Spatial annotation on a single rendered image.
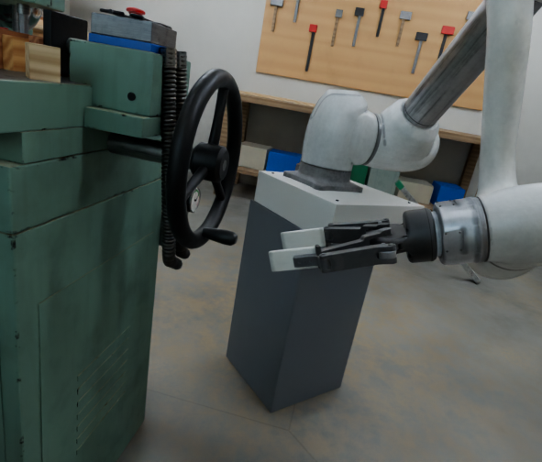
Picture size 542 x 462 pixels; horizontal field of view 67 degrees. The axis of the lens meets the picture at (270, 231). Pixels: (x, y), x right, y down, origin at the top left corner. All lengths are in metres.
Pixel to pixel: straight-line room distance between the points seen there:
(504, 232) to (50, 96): 0.60
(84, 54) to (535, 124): 3.85
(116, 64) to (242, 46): 3.45
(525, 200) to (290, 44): 3.52
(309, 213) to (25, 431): 0.74
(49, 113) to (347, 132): 0.78
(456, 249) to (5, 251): 0.59
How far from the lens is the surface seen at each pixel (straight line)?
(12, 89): 0.58
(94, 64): 0.70
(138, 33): 0.68
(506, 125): 0.78
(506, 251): 0.60
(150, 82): 0.65
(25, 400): 0.77
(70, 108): 0.66
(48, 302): 0.71
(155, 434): 1.30
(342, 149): 1.18
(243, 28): 4.11
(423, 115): 1.18
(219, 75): 0.64
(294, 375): 1.35
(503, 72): 0.76
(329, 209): 1.02
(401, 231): 0.60
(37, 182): 0.63
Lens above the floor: 0.94
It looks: 19 degrees down
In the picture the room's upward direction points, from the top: 10 degrees clockwise
